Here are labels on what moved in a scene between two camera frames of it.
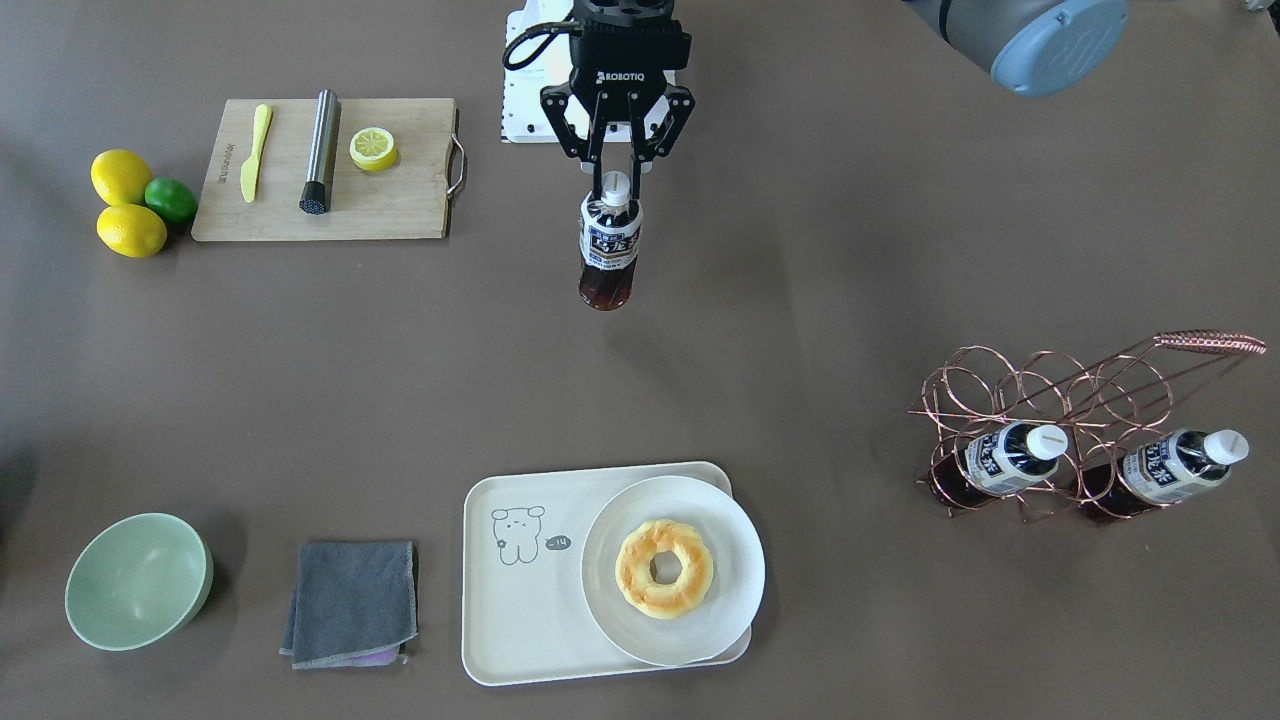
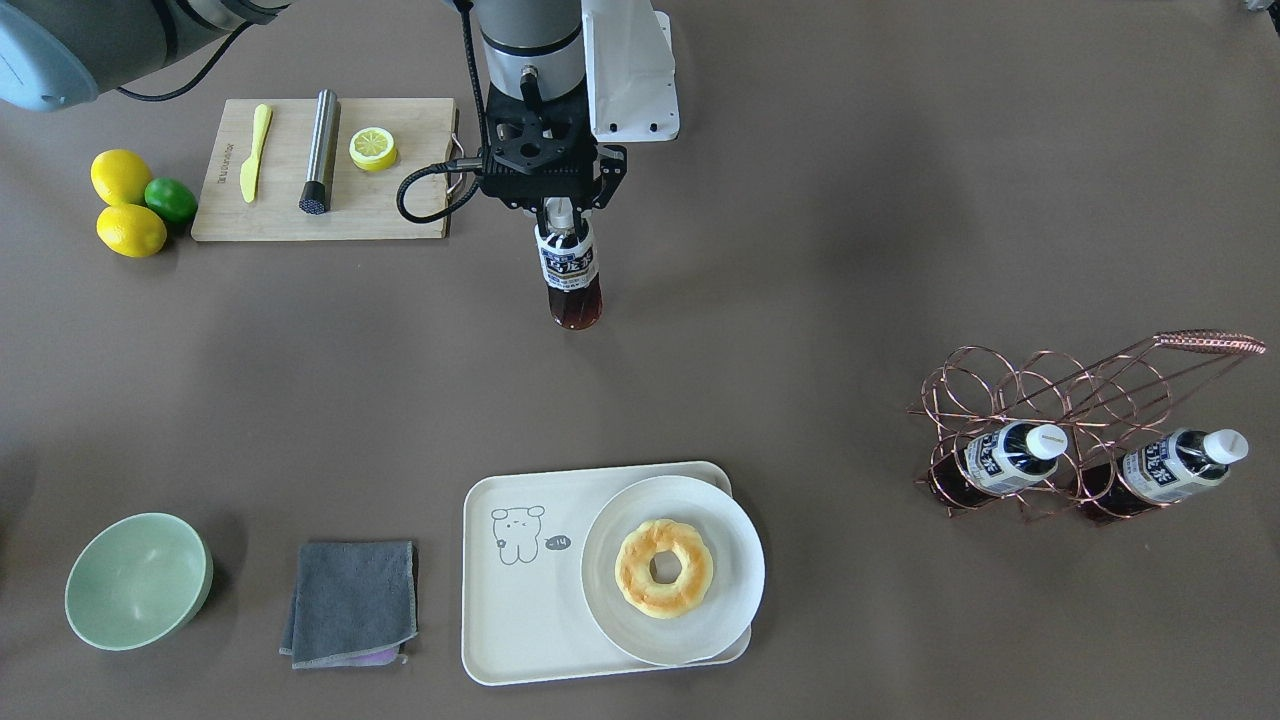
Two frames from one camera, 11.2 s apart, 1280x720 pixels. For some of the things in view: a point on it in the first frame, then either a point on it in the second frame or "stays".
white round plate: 738,570 stays
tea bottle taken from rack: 609,242 -> 569,267
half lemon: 373,149 stays
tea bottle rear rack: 1158,471 stays
